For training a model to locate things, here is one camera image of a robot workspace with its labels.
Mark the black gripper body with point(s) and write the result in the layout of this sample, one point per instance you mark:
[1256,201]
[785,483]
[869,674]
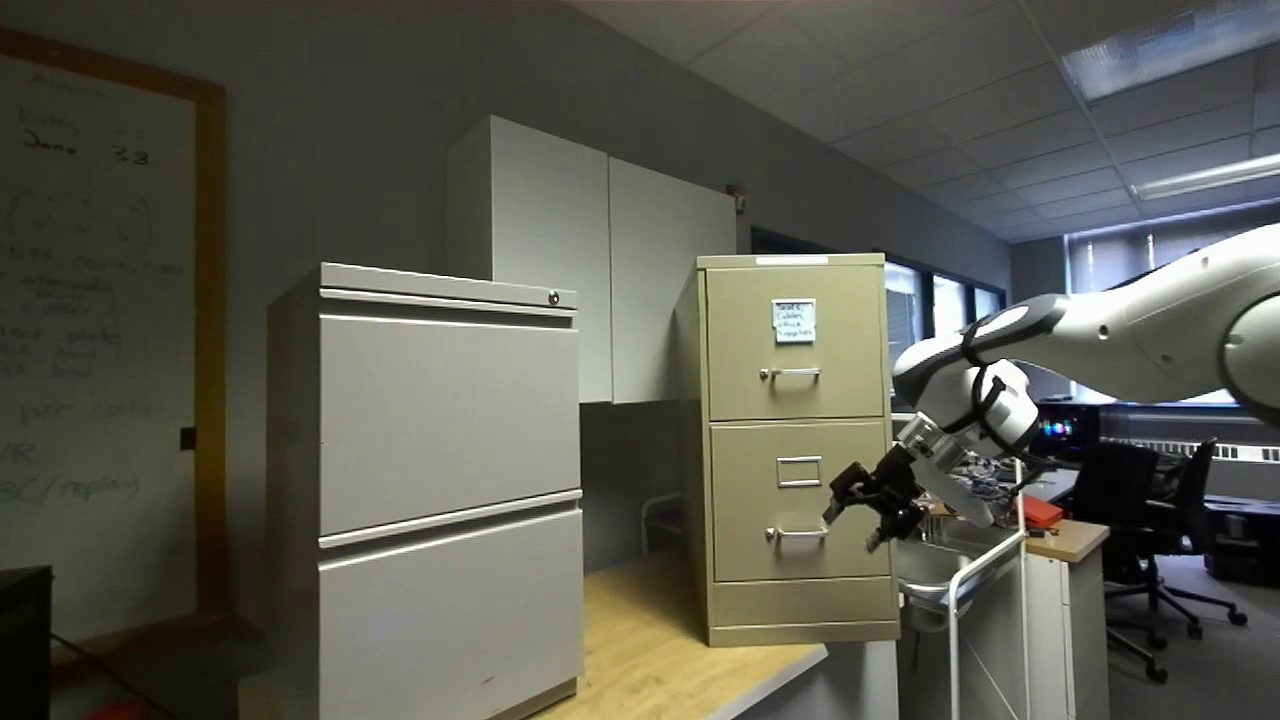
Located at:
[903,483]

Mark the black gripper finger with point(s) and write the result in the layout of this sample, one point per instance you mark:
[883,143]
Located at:
[893,527]
[849,491]

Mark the beige drawer without sticker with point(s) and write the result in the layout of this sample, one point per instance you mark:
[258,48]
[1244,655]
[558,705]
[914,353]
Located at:
[745,464]

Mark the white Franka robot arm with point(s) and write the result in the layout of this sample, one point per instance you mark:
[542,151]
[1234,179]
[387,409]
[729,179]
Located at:
[1160,334]

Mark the beige drawer with sticker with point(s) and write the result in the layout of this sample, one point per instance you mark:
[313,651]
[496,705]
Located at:
[847,372]

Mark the beige metal file cabinet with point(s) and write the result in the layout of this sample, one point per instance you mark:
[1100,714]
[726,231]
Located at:
[801,613]

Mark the grey cabinet lock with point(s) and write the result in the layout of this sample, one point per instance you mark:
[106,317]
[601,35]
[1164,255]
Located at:
[552,296]

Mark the grey lateral file cabinet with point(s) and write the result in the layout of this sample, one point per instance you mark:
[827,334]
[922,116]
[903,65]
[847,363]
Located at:
[424,440]

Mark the metal label holder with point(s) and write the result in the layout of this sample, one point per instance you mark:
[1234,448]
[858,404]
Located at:
[801,470]

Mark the grey bin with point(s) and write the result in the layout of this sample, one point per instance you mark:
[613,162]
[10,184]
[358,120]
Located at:
[926,642]

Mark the red object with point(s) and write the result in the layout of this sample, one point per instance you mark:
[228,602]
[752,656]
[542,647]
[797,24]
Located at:
[1043,514]

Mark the small wooden top table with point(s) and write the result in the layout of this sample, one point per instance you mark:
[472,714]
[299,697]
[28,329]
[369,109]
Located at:
[1065,543]

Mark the white paper label sticker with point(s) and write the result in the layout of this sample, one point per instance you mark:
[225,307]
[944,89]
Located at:
[792,320]

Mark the window strip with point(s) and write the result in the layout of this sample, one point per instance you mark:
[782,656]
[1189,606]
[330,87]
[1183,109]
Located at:
[944,307]

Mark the black office chair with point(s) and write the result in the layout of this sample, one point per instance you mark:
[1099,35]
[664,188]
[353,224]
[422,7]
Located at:
[1123,495]
[1195,483]

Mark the black desk with equipment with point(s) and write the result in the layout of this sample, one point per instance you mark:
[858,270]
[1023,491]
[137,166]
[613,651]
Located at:
[1241,543]

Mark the narrow ceiling light strip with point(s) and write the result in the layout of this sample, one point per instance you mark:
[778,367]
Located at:
[1213,172]

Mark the large ceiling light panel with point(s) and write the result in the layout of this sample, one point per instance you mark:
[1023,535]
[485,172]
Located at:
[1175,47]

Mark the white metal rail frame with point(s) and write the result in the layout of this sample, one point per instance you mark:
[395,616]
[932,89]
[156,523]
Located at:
[987,552]

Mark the white wall cabinet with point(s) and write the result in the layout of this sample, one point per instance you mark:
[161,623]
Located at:
[575,255]

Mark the black wall switch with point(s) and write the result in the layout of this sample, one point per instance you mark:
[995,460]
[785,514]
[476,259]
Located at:
[189,436]

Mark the whiteboard with wooden frame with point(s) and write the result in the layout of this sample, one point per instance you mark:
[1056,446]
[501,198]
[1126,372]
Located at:
[95,344]

